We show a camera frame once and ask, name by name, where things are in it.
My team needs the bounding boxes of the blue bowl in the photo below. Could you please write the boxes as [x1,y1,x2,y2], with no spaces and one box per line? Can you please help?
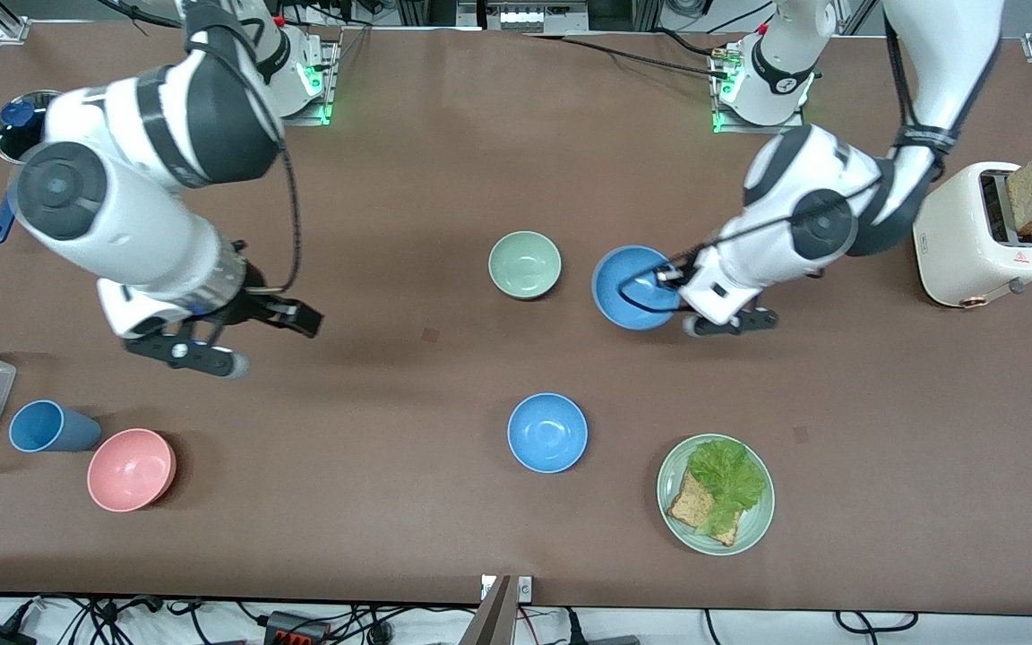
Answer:
[591,245,689,331]
[507,392,589,474]

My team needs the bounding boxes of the green bowl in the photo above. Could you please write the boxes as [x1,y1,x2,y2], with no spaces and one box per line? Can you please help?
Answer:
[488,230,563,300]

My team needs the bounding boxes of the pink bowl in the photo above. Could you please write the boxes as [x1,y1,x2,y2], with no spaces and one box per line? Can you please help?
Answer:
[87,428,178,513]

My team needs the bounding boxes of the blue cup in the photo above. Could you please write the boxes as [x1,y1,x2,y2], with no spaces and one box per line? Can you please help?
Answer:
[9,400,103,453]

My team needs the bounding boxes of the green lettuce leaf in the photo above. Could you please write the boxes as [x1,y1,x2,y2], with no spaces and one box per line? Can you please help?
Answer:
[688,437,768,537]

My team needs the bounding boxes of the brown bread slice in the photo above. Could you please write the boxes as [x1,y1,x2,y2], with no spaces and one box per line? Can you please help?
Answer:
[666,469,741,547]

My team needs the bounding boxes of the white toaster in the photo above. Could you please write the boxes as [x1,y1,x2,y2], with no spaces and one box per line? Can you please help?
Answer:
[912,161,1032,310]

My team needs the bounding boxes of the green plate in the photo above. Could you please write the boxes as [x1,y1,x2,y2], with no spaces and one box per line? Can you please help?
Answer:
[657,434,776,556]

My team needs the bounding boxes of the white power strip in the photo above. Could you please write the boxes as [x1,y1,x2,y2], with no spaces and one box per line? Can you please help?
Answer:
[484,0,590,35]

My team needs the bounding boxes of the black and red device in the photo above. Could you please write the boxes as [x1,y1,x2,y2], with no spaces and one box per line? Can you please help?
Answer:
[263,611,331,645]

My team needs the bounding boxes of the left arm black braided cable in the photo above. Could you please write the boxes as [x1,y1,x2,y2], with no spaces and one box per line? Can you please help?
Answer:
[618,175,886,315]

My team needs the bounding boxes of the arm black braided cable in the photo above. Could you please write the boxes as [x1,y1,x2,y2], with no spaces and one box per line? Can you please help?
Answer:
[201,25,305,295]
[618,175,886,315]

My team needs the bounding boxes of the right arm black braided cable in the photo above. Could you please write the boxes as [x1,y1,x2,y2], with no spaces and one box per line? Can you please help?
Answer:
[201,25,305,295]

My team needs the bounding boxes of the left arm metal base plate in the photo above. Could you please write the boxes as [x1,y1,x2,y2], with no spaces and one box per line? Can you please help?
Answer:
[710,43,809,136]

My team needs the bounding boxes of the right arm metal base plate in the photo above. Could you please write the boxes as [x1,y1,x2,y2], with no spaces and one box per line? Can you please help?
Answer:
[279,38,339,127]

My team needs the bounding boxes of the black table cable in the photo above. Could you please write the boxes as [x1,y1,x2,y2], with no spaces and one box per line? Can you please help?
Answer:
[523,30,734,80]

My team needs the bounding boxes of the small metal table bracket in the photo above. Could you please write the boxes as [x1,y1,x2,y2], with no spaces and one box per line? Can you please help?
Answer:
[480,575,534,603]

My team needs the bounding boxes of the grey metal post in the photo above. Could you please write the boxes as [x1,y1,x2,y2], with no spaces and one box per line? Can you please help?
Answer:
[460,576,514,645]

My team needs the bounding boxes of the black looped floor cable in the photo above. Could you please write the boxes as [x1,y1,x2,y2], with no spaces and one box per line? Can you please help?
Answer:
[833,611,920,636]

